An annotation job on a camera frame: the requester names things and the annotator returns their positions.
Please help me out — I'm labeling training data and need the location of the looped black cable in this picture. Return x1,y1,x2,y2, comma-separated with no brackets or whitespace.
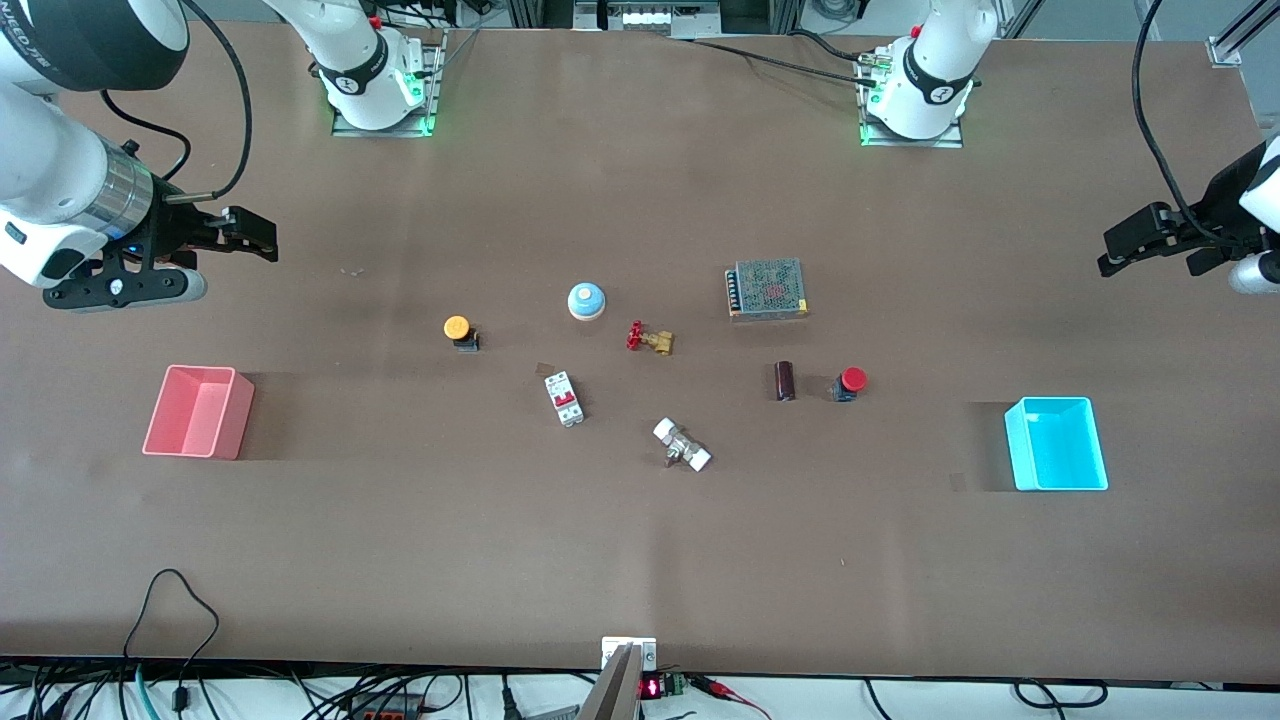
121,568,222,720

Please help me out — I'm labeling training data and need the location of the white device on frame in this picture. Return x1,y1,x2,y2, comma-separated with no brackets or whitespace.
618,0,723,33

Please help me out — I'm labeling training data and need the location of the white mounting bracket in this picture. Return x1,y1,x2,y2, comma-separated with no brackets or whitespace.
600,636,659,672

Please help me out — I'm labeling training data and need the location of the white-ended metal fitting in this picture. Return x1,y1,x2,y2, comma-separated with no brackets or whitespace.
652,416,713,474

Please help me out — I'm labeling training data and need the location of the black cable with oval loop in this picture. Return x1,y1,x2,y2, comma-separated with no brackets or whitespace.
864,678,1111,720

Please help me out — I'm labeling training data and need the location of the short black arm cable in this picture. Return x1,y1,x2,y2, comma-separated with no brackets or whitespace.
99,90,193,184

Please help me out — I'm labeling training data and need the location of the white circuit breaker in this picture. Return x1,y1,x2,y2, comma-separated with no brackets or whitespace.
543,370,587,429

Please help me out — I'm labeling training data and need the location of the thin black table cable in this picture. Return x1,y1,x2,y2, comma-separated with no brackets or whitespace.
788,28,876,63
688,38,883,79

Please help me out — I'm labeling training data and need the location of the aluminium frame profile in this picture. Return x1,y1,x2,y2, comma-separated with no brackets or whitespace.
1206,0,1280,70

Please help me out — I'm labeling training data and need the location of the pink plastic box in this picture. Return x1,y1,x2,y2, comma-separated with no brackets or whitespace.
142,364,256,461

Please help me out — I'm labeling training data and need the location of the red-handled brass valve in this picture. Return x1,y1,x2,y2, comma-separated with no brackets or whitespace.
626,320,676,357

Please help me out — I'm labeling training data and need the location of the long black arm cable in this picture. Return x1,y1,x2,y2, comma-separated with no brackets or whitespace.
1131,0,1223,244
178,0,254,202

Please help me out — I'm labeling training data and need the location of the grey metal mount bar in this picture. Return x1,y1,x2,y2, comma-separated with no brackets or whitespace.
577,644,642,720

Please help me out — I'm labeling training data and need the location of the cyan plastic box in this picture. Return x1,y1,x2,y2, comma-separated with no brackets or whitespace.
1003,396,1110,493

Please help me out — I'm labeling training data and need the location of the metal mesh power supply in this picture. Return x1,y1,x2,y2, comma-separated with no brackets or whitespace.
725,257,810,323

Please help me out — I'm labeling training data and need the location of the red clip lead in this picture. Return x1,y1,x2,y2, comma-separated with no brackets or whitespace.
690,675,773,720

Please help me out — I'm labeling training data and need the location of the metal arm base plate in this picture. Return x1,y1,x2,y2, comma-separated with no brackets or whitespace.
331,28,447,139
857,55,965,150

